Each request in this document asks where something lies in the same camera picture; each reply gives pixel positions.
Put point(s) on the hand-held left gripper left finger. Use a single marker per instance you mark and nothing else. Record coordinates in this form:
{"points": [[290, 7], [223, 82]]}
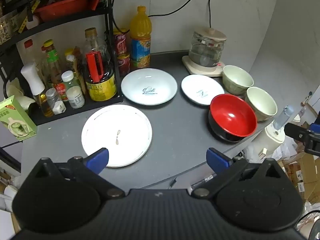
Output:
{"points": [[99, 159]]}

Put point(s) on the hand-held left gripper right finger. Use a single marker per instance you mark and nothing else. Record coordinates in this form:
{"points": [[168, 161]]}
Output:
{"points": [[217, 159]]}

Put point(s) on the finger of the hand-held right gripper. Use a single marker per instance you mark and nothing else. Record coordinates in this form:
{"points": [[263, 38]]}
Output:
{"points": [[297, 131]]}

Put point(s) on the large white plate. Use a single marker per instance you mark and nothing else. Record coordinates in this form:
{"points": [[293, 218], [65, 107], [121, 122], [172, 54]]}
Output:
{"points": [[117, 130]]}

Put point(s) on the small white plate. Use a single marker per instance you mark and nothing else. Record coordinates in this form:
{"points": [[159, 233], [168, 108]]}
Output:
{"points": [[200, 87]]}

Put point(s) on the white deep plate blue print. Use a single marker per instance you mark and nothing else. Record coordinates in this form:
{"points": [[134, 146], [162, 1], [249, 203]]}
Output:
{"points": [[150, 85]]}

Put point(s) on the white bottle grey spout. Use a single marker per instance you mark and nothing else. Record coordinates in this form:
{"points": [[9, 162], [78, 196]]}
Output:
{"points": [[271, 136]]}

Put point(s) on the cardboard boxes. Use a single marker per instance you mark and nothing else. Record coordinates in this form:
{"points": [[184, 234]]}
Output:
{"points": [[303, 172]]}

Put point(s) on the red and black bowl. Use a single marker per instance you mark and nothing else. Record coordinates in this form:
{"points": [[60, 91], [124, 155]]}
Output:
{"points": [[231, 115]]}

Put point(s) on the pale green bowl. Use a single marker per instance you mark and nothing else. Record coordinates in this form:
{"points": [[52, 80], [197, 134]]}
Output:
{"points": [[261, 102], [237, 78]]}

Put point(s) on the small white jar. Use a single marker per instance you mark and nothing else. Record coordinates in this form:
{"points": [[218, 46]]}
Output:
{"points": [[75, 97]]}

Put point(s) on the small silver-cap seasoning bottle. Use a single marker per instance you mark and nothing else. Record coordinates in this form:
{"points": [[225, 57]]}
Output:
{"points": [[55, 101]]}

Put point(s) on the red-label small bottle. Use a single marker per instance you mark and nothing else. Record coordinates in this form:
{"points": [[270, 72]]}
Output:
{"points": [[61, 88]]}

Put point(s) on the white-cap clear bottle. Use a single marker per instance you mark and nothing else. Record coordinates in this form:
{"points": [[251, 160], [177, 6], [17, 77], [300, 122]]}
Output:
{"points": [[69, 78]]}

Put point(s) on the green cardboard box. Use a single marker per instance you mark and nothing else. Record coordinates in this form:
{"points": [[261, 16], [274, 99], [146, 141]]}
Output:
{"points": [[17, 117]]}

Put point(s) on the cream kettle base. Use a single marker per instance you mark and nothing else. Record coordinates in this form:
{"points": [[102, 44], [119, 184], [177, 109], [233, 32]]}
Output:
{"points": [[197, 68]]}

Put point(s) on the white-top oil spray bottle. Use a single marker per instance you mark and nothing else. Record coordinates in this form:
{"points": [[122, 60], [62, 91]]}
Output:
{"points": [[35, 82]]}

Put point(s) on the white plastic bag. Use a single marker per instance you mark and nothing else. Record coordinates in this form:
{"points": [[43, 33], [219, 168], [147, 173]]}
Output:
{"points": [[17, 92]]}

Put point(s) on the green-label sauce bottle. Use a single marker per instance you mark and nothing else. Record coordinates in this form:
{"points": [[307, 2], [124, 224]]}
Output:
{"points": [[52, 57]]}

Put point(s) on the glass kettle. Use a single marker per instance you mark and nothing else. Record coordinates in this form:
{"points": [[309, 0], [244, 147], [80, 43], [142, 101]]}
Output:
{"points": [[207, 47]]}

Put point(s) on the orange juice bottle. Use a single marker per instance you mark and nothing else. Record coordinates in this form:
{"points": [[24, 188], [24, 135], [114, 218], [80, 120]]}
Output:
{"points": [[140, 40]]}

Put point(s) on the red-cap clear bottle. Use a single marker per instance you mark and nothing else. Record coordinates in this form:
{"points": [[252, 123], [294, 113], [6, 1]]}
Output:
{"points": [[31, 52]]}

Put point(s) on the black metal rack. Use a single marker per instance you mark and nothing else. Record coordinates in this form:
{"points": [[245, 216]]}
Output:
{"points": [[62, 26]]}

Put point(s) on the red plastic basket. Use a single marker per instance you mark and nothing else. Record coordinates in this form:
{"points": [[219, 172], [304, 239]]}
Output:
{"points": [[62, 6]]}

